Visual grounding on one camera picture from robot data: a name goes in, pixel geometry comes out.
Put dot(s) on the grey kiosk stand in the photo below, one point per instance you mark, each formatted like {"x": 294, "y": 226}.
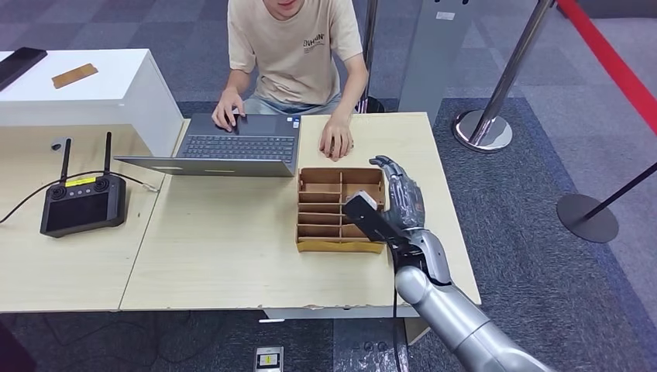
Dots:
{"x": 431, "y": 61}

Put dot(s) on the black phone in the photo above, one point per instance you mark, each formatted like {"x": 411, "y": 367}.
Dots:
{"x": 18, "y": 65}

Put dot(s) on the clear plastic hand wrap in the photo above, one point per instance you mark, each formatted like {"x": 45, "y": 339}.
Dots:
{"x": 406, "y": 203}

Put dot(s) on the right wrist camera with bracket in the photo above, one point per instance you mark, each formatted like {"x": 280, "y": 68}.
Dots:
{"x": 369, "y": 218}

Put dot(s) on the person's right forearm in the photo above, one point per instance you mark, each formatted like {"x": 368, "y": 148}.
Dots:
{"x": 238, "y": 82}

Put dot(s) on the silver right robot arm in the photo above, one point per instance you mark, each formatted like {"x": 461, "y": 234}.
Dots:
{"x": 451, "y": 318}

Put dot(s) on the chrome stanchion post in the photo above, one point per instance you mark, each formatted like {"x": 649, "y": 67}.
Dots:
{"x": 505, "y": 77}

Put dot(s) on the plain brown wooden card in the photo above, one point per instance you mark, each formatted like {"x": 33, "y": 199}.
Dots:
{"x": 74, "y": 76}

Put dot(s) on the person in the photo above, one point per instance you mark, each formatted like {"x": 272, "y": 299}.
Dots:
{"x": 297, "y": 56}

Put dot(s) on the black stanchion with round base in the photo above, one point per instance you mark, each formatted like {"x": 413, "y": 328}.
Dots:
{"x": 586, "y": 220}

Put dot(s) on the person's right hand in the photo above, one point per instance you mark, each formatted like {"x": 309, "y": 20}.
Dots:
{"x": 227, "y": 109}

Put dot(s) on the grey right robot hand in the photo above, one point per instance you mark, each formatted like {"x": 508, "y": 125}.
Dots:
{"x": 405, "y": 200}

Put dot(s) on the grey laptop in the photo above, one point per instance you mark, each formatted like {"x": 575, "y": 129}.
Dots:
{"x": 238, "y": 147}

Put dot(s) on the person's left forearm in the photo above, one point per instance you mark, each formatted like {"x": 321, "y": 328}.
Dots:
{"x": 353, "y": 86}

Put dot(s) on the wooden card organizer box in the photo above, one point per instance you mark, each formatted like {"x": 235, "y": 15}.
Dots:
{"x": 321, "y": 215}

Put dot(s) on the white cabinet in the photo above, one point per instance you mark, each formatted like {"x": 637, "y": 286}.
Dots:
{"x": 118, "y": 94}

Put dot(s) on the black remote controller with antennas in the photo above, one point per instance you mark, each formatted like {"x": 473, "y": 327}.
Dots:
{"x": 82, "y": 209}

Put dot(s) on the red barrier belt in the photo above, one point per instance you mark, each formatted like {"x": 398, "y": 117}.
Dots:
{"x": 611, "y": 61}

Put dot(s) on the person's left hand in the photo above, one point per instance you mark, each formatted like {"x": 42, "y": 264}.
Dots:
{"x": 336, "y": 138}

